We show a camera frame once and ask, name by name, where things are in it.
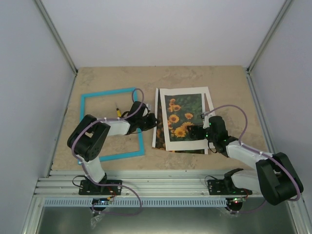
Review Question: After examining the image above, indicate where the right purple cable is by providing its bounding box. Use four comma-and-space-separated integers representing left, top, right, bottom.
203, 104, 302, 215

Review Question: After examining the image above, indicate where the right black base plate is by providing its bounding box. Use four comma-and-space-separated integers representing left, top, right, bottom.
206, 179, 253, 196

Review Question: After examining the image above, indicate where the grey slotted cable duct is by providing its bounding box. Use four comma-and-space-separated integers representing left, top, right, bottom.
44, 197, 227, 208

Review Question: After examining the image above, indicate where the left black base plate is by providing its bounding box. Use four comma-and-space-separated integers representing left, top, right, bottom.
78, 180, 122, 195

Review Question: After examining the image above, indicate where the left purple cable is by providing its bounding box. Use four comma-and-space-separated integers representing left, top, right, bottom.
72, 87, 142, 216

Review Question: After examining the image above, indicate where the blue wooden picture frame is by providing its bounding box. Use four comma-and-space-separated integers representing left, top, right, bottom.
79, 87, 144, 162

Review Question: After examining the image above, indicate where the purple cable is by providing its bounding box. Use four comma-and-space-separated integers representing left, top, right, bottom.
72, 87, 142, 216
203, 104, 302, 215

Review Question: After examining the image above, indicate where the yellow handled screwdriver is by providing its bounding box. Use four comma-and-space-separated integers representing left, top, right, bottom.
115, 103, 122, 118

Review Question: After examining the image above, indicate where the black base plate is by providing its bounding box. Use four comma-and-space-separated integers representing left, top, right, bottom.
78, 180, 122, 195
206, 179, 253, 196

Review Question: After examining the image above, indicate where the aluminium profile rail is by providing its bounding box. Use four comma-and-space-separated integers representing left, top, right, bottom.
34, 170, 303, 198

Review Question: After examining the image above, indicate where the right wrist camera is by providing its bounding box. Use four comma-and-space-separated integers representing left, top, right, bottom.
200, 112, 215, 129

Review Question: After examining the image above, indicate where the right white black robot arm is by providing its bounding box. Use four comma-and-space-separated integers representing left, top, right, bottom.
187, 116, 304, 205

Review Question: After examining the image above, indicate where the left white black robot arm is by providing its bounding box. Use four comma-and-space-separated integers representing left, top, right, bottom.
67, 101, 157, 195

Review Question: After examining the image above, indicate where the sunflower photo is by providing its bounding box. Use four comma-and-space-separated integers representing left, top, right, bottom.
152, 88, 215, 155

